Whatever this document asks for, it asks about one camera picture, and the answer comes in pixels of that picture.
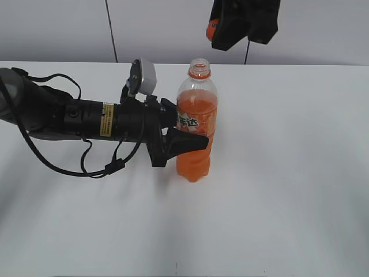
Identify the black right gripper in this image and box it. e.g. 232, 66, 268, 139
210, 0, 280, 51

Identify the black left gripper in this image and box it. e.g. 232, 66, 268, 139
115, 96, 209, 167

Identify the orange bottle cap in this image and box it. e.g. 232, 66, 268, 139
206, 18, 220, 42

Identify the orange soda plastic bottle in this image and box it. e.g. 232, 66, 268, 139
176, 58, 218, 182

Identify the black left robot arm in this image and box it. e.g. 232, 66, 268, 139
1, 68, 209, 167

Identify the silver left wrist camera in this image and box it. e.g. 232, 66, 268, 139
126, 57, 157, 97

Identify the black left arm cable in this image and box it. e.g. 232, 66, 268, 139
0, 67, 145, 179

